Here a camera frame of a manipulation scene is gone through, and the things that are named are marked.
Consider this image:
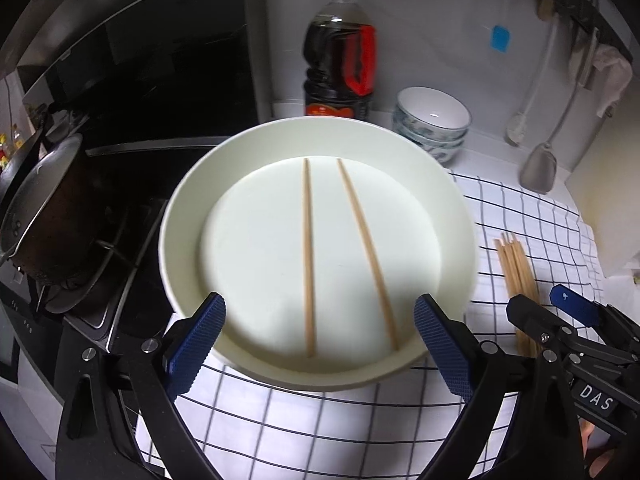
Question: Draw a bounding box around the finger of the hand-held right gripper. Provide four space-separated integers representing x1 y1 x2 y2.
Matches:
549 284 640 346
507 294 576 361

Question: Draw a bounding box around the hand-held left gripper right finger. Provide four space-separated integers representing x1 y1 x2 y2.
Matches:
413 293 586 480

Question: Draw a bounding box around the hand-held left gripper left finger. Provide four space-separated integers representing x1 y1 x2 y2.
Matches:
55 292 227 480

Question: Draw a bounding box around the bundle of wooden chopsticks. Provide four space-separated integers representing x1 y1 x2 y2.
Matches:
494 232 543 357

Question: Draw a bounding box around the large white plastic basin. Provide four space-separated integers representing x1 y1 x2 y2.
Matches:
158 116 480 392

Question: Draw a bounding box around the white checkered cloth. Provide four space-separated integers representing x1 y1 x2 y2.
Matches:
135 167 621 480

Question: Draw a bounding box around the black gas stove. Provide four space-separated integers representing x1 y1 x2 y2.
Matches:
0 125 173 361

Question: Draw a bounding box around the metal cooking spatula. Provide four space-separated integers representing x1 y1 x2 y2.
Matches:
519 30 601 195

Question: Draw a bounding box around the floral ceramic bowl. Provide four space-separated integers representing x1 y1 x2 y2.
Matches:
396 127 469 153
402 140 464 164
394 86 472 142

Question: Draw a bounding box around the white dish brush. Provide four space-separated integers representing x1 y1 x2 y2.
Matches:
506 20 560 147

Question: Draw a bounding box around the steel cooking pot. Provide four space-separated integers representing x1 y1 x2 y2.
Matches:
0 132 108 281

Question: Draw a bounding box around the hanging beige rag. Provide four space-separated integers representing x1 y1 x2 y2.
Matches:
592 45 632 117

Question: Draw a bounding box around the blue silicone spatula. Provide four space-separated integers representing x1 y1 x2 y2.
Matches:
490 0 516 54

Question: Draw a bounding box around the dark soy sauce bottle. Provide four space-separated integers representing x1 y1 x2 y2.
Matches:
303 0 377 123

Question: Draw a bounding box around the steel range hood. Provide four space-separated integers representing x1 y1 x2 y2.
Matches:
0 0 246 81

